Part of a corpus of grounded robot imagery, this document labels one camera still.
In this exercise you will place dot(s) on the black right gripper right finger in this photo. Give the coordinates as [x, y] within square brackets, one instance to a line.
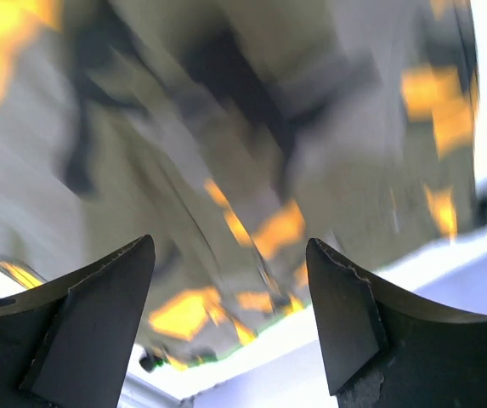
[383, 346]

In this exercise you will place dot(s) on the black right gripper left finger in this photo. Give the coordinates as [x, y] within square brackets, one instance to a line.
[67, 343]

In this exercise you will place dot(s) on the olive yellow camouflage trousers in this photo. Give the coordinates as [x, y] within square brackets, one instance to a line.
[232, 132]

